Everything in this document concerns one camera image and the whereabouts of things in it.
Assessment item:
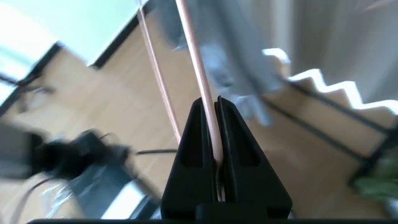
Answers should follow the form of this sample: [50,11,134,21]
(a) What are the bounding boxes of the pale grey shorts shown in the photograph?
[155,0,290,126]

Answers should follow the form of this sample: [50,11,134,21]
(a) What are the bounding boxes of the green garment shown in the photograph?
[353,155,398,202]

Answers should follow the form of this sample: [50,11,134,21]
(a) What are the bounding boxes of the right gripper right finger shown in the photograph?
[216,95,294,220]

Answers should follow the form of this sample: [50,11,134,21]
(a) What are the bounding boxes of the beige curtain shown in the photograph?
[264,0,398,105]

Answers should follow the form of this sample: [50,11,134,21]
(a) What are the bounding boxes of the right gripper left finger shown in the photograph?
[160,96,218,220]

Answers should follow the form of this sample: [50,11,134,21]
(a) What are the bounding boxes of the pink clothes hanger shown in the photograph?
[136,0,224,200]

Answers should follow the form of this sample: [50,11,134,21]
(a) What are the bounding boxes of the black clothes rack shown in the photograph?
[261,79,398,187]

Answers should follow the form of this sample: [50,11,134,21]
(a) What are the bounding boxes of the black cable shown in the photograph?
[136,148,178,156]

